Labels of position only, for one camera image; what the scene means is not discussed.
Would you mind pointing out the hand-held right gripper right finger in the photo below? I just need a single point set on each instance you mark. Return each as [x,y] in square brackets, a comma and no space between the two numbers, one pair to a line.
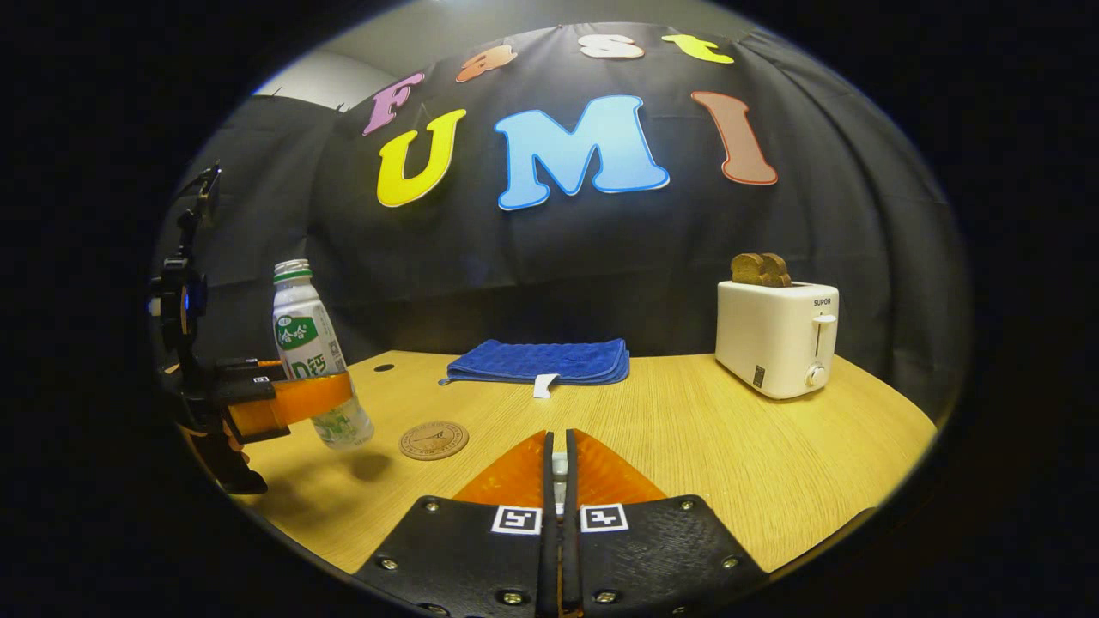
[571,481]

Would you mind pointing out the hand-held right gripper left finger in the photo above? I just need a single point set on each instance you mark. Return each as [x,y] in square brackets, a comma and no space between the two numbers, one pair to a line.
[549,481]

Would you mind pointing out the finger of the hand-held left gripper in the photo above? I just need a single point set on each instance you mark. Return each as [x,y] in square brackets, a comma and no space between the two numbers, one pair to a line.
[249,371]
[300,396]

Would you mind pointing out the white plastic water bottle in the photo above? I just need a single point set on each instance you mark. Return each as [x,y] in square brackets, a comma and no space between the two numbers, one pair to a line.
[300,326]

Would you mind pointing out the round wooden coaster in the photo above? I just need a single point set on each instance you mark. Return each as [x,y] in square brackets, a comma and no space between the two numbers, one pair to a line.
[434,440]

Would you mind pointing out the blue folded towel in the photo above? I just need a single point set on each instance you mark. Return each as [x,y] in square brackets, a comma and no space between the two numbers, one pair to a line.
[549,360]

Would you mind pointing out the white toaster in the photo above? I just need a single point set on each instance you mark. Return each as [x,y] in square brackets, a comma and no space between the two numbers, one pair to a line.
[764,343]

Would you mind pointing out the toasted bread slice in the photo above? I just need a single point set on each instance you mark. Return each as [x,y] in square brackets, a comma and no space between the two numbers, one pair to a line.
[747,269]
[778,270]

